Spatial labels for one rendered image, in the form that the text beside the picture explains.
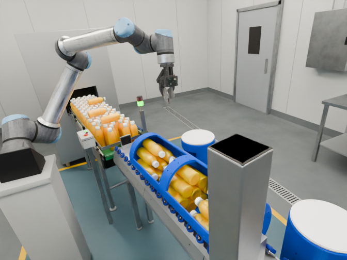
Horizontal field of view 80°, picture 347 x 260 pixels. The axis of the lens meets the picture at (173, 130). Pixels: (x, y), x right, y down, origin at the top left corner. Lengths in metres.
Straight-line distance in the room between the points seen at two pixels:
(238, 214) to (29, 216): 1.54
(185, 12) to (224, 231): 6.36
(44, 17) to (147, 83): 2.77
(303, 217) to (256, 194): 0.88
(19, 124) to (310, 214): 1.71
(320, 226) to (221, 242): 0.84
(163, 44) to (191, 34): 5.48
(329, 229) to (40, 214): 1.61
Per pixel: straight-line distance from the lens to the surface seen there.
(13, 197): 1.63
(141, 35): 1.14
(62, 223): 1.76
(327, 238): 1.13
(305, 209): 1.22
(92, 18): 5.88
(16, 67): 6.01
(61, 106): 1.66
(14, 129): 1.64
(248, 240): 0.36
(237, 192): 0.27
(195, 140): 1.70
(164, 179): 1.09
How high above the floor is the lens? 1.84
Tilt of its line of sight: 25 degrees down
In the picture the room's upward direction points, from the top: 5 degrees counter-clockwise
